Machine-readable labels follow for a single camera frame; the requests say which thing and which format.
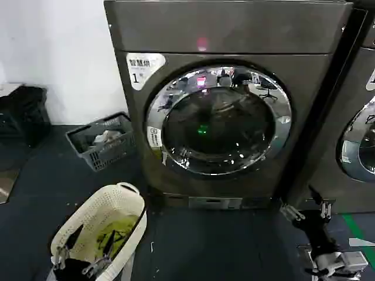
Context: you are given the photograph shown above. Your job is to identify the pale crumpled cloths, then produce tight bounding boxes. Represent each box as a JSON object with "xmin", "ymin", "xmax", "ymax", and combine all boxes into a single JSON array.
[{"xmin": 93, "ymin": 128, "xmax": 125, "ymax": 148}]

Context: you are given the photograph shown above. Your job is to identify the round glass dryer door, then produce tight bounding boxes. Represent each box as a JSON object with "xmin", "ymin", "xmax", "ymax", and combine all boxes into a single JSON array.
[
  {"xmin": 143, "ymin": 60, "xmax": 293, "ymax": 176},
  {"xmin": 336, "ymin": 96, "xmax": 375, "ymax": 182}
]

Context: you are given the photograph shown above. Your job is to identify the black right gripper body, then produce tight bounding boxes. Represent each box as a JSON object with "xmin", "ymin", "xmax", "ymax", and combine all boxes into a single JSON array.
[{"xmin": 292, "ymin": 209, "xmax": 338, "ymax": 258}]

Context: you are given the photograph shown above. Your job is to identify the small white label sticker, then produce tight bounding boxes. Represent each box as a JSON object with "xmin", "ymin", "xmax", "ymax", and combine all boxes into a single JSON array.
[{"xmin": 148, "ymin": 126, "xmax": 163, "ymax": 147}]

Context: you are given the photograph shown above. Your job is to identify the white number sticker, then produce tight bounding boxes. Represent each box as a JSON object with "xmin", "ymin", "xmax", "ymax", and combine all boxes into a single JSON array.
[{"xmin": 125, "ymin": 52, "xmax": 166, "ymax": 91}]

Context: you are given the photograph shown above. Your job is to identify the green garment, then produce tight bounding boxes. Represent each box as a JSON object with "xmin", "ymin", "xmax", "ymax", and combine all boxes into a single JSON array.
[{"xmin": 95, "ymin": 215, "xmax": 140, "ymax": 258}]

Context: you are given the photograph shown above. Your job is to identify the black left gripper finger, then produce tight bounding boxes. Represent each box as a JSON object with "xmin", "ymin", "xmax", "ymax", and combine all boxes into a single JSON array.
[
  {"xmin": 81, "ymin": 229, "xmax": 117, "ymax": 276},
  {"xmin": 51, "ymin": 224, "xmax": 84, "ymax": 269}
]

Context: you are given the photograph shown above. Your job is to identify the white perforated laundry basket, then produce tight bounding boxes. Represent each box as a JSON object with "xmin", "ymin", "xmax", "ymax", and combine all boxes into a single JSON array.
[{"xmin": 50, "ymin": 181, "xmax": 147, "ymax": 281}]

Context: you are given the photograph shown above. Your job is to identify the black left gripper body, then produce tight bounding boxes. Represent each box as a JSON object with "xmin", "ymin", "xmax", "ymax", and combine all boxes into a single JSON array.
[{"xmin": 54, "ymin": 259, "xmax": 97, "ymax": 281}]

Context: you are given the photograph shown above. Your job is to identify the dark grey plastic basket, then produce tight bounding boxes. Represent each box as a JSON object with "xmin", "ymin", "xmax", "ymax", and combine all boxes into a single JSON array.
[{"xmin": 66, "ymin": 112, "xmax": 137, "ymax": 172}]

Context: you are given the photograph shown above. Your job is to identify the grey dryer with number sticker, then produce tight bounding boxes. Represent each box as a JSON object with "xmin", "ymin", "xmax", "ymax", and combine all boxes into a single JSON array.
[{"xmin": 104, "ymin": 0, "xmax": 369, "ymax": 211}]

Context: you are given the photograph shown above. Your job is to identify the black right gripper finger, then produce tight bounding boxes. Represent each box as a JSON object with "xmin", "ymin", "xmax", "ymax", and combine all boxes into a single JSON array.
[
  {"xmin": 279, "ymin": 203, "xmax": 303, "ymax": 222},
  {"xmin": 308, "ymin": 184, "xmax": 335, "ymax": 219}
]

